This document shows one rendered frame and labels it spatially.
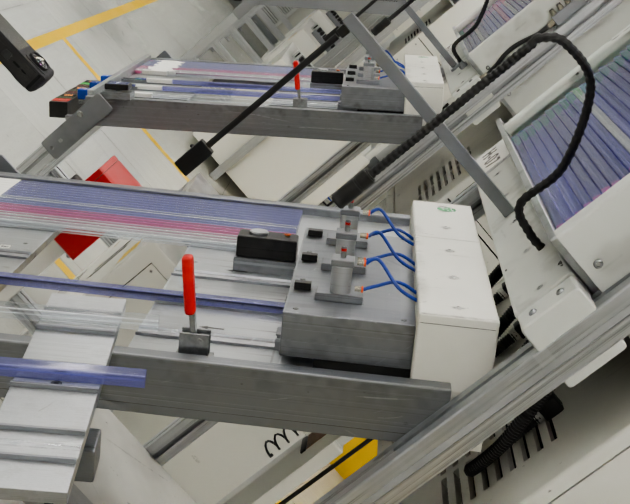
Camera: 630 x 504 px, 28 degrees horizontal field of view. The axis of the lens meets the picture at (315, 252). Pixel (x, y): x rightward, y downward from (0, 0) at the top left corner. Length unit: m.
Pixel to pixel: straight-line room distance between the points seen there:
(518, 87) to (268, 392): 1.49
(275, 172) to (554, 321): 4.87
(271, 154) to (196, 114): 3.33
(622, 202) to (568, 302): 0.10
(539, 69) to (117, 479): 1.24
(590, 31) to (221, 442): 1.20
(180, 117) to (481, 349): 1.53
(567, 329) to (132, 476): 0.96
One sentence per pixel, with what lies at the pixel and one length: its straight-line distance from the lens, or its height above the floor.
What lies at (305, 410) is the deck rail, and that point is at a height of 1.09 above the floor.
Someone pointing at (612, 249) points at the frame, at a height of 1.42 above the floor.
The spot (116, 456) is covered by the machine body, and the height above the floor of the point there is 0.62.
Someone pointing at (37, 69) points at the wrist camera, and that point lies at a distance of 1.41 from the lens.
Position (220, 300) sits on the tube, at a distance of 1.43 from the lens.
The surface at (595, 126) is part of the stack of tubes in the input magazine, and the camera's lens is 1.47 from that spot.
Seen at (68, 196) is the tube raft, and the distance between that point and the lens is 1.85.
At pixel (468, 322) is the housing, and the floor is 1.27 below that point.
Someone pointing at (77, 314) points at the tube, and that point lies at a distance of 1.14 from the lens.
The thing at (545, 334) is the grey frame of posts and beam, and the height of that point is 1.33.
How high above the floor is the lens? 1.47
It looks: 13 degrees down
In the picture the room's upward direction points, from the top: 51 degrees clockwise
